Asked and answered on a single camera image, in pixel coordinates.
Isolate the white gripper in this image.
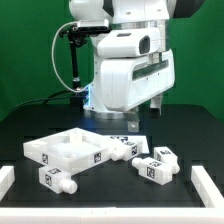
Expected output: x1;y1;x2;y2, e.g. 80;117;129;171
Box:
100;50;175;133

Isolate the white square tabletop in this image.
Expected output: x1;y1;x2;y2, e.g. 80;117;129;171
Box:
23;128;115;175

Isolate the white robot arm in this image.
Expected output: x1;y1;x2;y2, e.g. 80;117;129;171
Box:
69;0;205;132

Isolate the marker tag sheet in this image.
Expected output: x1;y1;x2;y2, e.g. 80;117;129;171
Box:
110;135;150;154

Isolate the white U-shaped fence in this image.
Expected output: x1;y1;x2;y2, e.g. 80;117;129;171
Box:
0;166;224;224

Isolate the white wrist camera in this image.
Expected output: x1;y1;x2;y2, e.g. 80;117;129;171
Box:
97;27;161;58

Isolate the black camera stand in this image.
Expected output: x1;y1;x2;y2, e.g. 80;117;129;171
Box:
59;27;87;109

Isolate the black cable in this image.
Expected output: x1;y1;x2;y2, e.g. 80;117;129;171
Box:
9;89;76;114

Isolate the grey camera on stand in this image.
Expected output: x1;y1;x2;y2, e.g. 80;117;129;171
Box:
77;19;110;33

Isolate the white camera cable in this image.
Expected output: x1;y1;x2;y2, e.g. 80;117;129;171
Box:
50;21;84;93

